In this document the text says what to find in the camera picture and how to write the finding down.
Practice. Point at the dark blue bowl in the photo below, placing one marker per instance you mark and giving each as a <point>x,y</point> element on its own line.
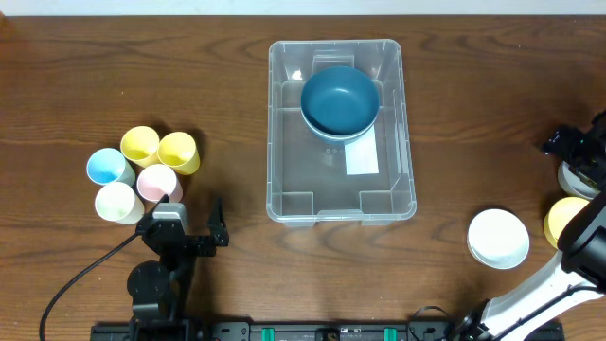
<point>353,141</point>
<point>340,100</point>

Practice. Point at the light blue cup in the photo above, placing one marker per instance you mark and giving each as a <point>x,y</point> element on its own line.
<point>109,165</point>

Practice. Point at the pink cup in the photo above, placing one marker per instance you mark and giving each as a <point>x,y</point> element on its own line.
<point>158,180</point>

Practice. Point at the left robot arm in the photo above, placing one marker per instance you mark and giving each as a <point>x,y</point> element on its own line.
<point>159,289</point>

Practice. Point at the yellow cup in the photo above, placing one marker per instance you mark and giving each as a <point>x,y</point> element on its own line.
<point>179,151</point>
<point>140,145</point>

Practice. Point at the beige bowl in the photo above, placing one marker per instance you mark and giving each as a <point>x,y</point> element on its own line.
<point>331,138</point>

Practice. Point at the white bowl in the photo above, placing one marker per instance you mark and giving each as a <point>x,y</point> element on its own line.
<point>497,238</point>

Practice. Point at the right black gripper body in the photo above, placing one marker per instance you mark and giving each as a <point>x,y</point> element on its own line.
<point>569,147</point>

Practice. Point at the yellow cup right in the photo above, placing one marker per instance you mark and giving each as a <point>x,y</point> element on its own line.
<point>179,151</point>

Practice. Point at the light grey bowl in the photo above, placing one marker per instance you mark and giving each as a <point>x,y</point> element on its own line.
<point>572,185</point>

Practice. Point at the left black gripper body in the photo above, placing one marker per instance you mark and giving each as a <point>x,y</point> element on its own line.
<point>190,243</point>

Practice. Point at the yellow bowl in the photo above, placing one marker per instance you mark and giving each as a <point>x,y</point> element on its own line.
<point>559,215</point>

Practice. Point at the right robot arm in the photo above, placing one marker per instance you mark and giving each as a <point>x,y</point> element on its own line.
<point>576,273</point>

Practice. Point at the yellow cup left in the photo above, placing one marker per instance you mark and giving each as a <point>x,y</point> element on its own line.
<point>140,145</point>

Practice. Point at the clear plastic storage bin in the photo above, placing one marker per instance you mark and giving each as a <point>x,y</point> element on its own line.
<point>307,181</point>

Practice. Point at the cream white cup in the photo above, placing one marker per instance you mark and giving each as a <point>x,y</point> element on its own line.
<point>118,203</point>

